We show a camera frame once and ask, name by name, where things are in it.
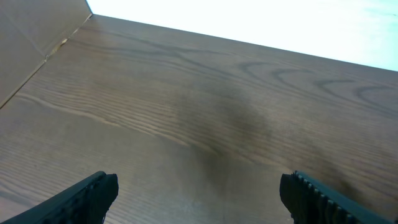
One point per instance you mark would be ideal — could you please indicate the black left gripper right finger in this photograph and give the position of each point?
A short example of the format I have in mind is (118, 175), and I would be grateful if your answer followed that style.
(312, 202)

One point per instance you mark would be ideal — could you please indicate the brown cardboard side panel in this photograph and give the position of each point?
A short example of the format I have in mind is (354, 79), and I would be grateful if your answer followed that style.
(31, 31)

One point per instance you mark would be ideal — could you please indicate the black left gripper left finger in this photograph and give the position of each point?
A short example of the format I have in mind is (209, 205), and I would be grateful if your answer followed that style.
(86, 202)

